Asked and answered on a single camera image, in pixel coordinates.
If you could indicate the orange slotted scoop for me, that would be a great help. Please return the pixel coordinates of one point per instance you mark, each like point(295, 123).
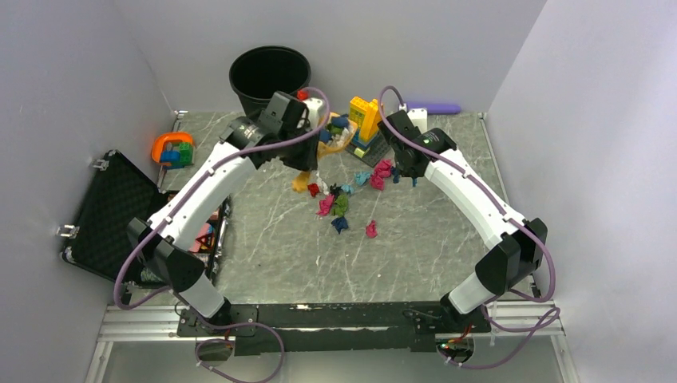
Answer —
point(337, 143)

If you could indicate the pile of paper scraps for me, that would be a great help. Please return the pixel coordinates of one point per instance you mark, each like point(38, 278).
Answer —
point(336, 198)

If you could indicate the orange ring toy bricks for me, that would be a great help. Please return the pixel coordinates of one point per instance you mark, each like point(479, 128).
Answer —
point(173, 150)

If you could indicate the black plastic bin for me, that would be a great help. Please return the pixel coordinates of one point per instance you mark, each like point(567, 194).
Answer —
point(257, 74)

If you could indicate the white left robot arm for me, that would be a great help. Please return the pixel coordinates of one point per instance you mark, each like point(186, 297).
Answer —
point(162, 242)

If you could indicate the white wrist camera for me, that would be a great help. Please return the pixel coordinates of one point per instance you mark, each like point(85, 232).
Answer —
point(419, 118)
point(316, 107)

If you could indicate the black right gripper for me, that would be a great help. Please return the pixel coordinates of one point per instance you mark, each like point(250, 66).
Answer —
point(408, 174)

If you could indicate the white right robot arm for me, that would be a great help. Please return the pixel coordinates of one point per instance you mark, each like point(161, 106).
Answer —
point(513, 242)

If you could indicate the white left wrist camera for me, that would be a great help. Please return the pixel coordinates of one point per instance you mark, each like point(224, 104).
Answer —
point(316, 107)

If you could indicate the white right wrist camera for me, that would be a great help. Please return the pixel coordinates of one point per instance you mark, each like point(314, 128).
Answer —
point(419, 118)

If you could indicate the yellow toy brick building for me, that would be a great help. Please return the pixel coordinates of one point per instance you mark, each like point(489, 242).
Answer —
point(367, 144)

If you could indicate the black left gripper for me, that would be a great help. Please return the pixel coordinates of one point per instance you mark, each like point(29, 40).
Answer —
point(308, 161)

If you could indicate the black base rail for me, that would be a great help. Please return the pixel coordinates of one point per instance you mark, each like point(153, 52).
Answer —
point(316, 327)

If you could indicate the purple cylinder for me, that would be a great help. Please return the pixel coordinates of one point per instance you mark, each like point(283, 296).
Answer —
point(435, 108)

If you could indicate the black open case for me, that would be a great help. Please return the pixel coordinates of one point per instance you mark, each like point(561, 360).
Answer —
point(98, 243)

